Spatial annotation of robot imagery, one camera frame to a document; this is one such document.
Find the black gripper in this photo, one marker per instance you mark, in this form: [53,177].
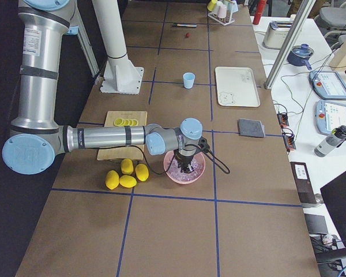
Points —
[184,160]

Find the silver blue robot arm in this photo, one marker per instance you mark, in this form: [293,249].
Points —
[36,139]

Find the pink bowl of ice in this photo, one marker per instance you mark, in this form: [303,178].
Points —
[171,169]

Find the light blue plastic cup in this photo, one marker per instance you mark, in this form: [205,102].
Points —
[188,80]

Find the cup rack with cups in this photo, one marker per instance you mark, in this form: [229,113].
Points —
[222,11]

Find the yellow lemon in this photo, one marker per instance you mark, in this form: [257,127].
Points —
[142,172]
[127,167]
[127,181]
[112,180]

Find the bamboo cutting board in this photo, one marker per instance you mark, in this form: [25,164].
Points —
[118,150]

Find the grey folded cloth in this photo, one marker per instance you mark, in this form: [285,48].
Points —
[251,128]

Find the lemon slices row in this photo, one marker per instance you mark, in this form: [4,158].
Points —
[120,122]

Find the cream bear tray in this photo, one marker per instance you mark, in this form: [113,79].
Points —
[236,87]

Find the white pillar with base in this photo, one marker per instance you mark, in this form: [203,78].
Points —
[120,75]

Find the black box with label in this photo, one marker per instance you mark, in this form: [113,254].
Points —
[303,184]

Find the steel muddler black tip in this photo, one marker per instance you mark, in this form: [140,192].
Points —
[184,25]

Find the blue teach pendant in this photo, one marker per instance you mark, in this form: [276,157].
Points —
[328,85]
[329,115]

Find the grey water bottle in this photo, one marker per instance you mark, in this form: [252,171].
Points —
[332,141]

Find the black monitor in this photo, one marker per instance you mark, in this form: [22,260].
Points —
[334,196]

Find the blue pot with lid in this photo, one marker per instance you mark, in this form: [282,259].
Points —
[300,55]

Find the aluminium frame post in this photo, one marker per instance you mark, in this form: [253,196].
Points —
[296,27]

